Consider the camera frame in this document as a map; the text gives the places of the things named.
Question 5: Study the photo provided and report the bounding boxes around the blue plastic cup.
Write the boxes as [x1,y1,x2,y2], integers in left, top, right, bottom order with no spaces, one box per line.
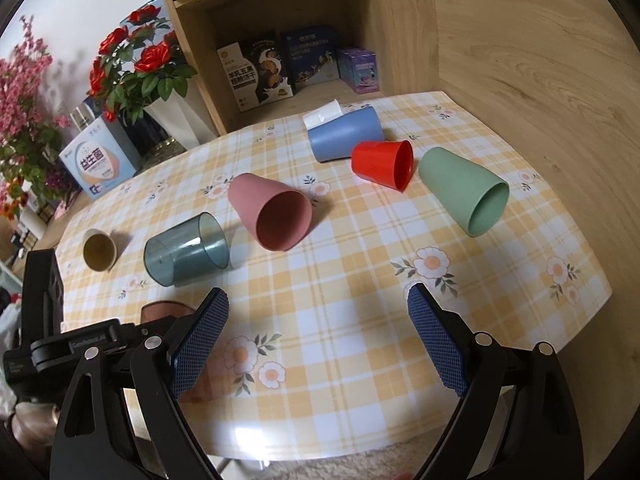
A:
[308,106,385,162]

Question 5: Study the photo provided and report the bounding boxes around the white faceted vase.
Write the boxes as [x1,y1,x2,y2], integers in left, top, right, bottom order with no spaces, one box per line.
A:
[144,88,218,151]

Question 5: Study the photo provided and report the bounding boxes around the blue probiotic box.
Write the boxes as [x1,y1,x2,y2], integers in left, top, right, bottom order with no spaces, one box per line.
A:
[58,117,141,200]

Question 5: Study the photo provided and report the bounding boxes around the pink blossom artificial flowers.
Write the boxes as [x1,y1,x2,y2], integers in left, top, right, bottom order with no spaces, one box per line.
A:
[1,16,75,221]

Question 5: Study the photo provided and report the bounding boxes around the golden embossed tray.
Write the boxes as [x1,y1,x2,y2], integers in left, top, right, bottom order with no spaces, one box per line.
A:
[137,136,186,174]

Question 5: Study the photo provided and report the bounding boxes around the white bottle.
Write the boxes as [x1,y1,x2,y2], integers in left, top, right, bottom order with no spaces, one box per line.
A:
[20,206,48,240]

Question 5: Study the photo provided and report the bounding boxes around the red plastic cup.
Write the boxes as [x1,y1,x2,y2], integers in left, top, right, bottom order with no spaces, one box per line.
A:
[352,141,414,192]

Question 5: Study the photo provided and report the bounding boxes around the purple small box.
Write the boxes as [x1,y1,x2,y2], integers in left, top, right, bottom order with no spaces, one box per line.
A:
[337,48,380,94]

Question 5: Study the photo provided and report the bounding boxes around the red rose bouquet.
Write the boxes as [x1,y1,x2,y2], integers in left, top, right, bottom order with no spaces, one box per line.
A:
[88,3,196,124]

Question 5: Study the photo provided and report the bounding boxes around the yellow plaid floral tablecloth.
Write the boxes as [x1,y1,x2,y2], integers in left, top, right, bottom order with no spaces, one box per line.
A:
[56,92,612,460]

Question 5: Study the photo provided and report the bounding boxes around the dark blue box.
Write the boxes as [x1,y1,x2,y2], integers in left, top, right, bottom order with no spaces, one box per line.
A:
[283,25,340,91]

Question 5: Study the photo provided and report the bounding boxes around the transparent brown cup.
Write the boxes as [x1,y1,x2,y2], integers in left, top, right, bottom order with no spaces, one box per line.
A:
[140,300,226,400]

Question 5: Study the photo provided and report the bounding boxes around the beige plastic cup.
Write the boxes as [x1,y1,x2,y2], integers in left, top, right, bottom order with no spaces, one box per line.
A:
[82,229,118,272]

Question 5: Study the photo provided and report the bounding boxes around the wooden shelf unit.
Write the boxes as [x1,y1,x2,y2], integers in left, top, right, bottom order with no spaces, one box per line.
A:
[165,0,438,136]

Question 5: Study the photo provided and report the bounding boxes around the pink plastic cup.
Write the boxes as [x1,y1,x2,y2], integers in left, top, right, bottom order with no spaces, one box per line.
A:
[228,174,312,252]

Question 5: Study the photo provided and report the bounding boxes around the white plastic cup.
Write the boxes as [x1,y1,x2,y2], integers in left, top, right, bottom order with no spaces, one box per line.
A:
[303,100,343,130]

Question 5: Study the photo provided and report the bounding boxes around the glass cup behind box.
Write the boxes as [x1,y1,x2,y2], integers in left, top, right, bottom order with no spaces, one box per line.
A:
[70,102,96,132]

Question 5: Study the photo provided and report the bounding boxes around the white and black snack box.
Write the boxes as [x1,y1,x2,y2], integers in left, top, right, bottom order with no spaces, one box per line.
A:
[217,32,294,113]

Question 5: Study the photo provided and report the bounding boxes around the transparent teal cup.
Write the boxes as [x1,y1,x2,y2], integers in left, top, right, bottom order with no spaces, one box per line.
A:
[143,212,230,287]

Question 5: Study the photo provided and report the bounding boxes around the green plastic cup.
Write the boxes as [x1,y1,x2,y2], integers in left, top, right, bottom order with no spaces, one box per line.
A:
[418,146,510,237]

